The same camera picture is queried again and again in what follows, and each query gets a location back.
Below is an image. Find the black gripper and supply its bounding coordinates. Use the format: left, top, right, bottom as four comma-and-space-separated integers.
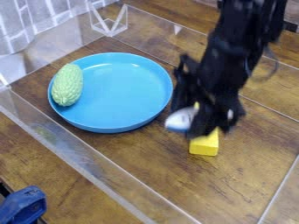
171, 31, 248, 139

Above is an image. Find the white wooden toy fish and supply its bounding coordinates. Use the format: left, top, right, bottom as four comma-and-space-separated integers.
163, 105, 236, 134

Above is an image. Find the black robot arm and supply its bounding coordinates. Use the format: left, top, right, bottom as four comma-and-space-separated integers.
171, 0, 287, 139

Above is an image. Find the blue round plastic tray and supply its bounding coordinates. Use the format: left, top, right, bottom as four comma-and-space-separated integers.
48, 52, 173, 133

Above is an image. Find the yellow toy butter block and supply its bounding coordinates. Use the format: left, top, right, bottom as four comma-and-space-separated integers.
188, 101, 220, 157

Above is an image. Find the green bumpy toy gourd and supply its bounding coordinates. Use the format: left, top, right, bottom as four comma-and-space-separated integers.
50, 64, 82, 107

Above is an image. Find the black baseboard strip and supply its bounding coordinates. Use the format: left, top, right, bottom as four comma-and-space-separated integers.
284, 21, 299, 33

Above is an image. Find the grey checkered curtain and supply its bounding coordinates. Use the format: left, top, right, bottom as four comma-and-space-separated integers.
0, 0, 119, 57

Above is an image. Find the blue plastic clamp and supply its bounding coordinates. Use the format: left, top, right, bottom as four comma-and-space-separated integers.
0, 185, 46, 224

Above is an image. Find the black ribbed cable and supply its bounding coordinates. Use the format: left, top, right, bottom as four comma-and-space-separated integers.
244, 43, 281, 82

